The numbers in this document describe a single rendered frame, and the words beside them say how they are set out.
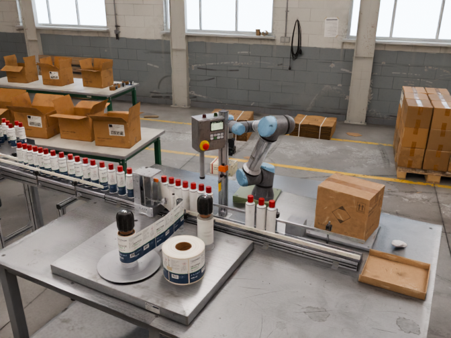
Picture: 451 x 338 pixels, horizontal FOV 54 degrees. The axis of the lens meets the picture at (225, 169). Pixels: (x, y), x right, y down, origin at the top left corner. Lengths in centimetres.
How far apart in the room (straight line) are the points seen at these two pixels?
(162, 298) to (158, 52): 691
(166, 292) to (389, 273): 111
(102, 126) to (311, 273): 251
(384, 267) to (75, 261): 156
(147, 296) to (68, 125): 267
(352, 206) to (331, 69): 539
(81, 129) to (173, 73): 433
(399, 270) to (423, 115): 330
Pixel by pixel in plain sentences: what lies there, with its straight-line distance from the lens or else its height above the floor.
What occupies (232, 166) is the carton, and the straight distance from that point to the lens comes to 300.
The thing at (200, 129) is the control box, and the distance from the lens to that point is 246.
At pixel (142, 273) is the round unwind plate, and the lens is 220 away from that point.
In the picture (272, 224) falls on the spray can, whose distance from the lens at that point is 246.
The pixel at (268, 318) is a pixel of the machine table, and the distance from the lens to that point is 203.
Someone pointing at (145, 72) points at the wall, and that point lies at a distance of 879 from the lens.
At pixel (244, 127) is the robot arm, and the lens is 286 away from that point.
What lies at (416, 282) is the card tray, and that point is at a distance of 241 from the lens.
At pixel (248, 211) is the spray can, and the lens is 248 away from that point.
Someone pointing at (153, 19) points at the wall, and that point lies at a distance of 857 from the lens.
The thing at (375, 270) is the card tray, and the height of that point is 83.
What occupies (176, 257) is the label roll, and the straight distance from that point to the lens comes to 206.
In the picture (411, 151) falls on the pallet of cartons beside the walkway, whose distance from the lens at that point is 566.
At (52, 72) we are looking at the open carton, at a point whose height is 98.
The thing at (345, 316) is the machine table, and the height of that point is 83.
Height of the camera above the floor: 217
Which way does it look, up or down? 23 degrees down
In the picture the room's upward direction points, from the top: straight up
